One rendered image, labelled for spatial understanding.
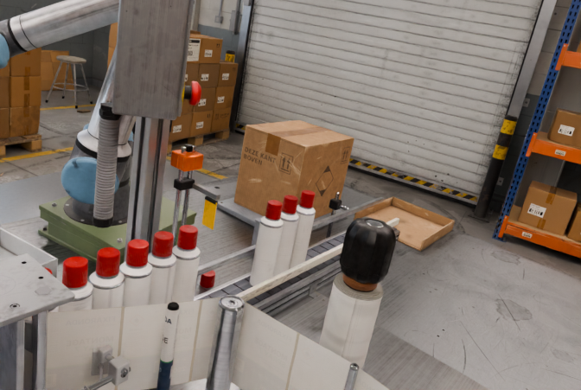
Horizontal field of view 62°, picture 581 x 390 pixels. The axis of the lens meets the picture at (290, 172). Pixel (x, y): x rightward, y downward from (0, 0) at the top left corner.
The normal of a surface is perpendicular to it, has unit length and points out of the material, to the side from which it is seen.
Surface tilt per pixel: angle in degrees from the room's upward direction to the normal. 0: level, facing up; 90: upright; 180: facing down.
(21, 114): 88
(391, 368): 0
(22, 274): 0
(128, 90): 90
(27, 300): 0
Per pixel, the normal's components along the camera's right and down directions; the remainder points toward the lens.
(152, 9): 0.29, 0.34
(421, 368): 0.18, -0.94
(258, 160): -0.59, 0.15
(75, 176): 0.09, 0.50
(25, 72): 0.89, 0.30
